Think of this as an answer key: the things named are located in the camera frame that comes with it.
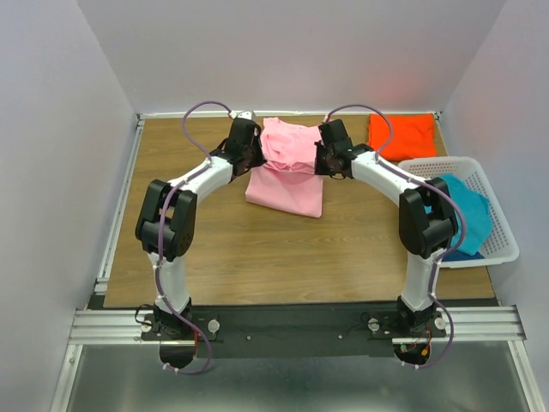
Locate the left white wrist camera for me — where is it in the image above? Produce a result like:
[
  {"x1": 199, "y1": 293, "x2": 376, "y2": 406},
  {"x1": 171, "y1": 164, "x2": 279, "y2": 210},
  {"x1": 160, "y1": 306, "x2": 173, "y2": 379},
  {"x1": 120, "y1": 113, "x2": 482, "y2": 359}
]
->
[{"x1": 230, "y1": 110, "x2": 256, "y2": 122}]

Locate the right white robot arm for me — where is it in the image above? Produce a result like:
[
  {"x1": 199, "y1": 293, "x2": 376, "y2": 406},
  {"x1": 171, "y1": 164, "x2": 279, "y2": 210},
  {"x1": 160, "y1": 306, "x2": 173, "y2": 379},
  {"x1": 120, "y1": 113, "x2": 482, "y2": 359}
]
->
[{"x1": 315, "y1": 119, "x2": 458, "y2": 336}]

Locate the white plastic basket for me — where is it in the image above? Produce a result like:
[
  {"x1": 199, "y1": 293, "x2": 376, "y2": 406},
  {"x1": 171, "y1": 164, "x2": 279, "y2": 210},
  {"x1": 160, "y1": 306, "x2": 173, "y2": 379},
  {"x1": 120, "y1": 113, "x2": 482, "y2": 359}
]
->
[{"x1": 399, "y1": 156, "x2": 519, "y2": 269}]

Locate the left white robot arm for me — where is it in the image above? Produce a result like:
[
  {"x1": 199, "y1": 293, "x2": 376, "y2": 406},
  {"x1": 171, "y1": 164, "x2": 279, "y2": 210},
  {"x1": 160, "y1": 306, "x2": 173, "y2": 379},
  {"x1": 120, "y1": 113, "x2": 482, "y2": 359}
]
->
[{"x1": 136, "y1": 111, "x2": 266, "y2": 339}]

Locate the folded orange t shirt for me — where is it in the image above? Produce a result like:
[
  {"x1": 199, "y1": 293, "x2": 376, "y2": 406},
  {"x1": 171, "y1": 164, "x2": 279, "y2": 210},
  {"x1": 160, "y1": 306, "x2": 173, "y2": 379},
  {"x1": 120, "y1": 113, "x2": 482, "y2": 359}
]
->
[{"x1": 367, "y1": 113, "x2": 437, "y2": 162}]

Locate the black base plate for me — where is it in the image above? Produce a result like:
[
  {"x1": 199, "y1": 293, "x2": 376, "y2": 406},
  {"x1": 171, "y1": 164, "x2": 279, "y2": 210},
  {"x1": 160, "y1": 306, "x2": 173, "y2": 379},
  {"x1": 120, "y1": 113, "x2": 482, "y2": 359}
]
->
[{"x1": 135, "y1": 301, "x2": 448, "y2": 366}]

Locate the aluminium frame rail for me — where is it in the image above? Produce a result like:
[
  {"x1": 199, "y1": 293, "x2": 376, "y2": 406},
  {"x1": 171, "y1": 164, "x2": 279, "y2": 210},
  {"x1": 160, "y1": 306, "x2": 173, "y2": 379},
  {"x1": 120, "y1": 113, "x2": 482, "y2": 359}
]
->
[{"x1": 50, "y1": 114, "x2": 145, "y2": 411}]

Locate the teal t shirt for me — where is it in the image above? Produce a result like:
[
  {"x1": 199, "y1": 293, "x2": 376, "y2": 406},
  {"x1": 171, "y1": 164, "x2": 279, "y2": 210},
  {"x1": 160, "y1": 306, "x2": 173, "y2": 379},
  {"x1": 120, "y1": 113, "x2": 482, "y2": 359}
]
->
[{"x1": 440, "y1": 174, "x2": 493, "y2": 262}]

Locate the pink t shirt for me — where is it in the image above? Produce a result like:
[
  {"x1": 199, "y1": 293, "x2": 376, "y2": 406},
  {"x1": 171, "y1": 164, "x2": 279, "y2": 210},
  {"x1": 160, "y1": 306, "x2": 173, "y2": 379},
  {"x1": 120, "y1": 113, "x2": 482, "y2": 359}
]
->
[{"x1": 244, "y1": 118, "x2": 323, "y2": 218}]

